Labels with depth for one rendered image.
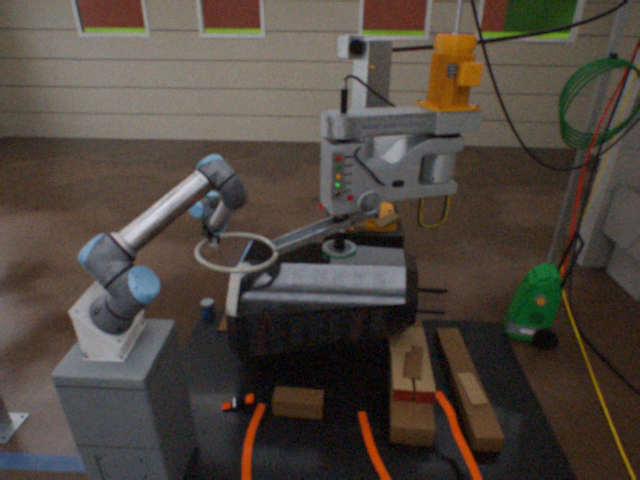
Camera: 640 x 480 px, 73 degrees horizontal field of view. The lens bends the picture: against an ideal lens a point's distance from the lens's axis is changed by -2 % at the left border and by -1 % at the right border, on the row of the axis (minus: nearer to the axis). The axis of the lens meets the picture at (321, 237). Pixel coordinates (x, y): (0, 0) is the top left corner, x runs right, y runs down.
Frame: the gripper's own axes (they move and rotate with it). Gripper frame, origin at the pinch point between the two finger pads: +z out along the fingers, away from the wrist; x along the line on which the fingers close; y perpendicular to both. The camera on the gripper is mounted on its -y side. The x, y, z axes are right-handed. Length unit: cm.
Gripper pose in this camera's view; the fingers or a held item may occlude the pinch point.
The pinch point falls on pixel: (214, 246)
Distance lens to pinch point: 281.5
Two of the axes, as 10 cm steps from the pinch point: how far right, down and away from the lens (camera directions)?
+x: 7.5, 3.5, -5.6
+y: -6.5, 2.7, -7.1
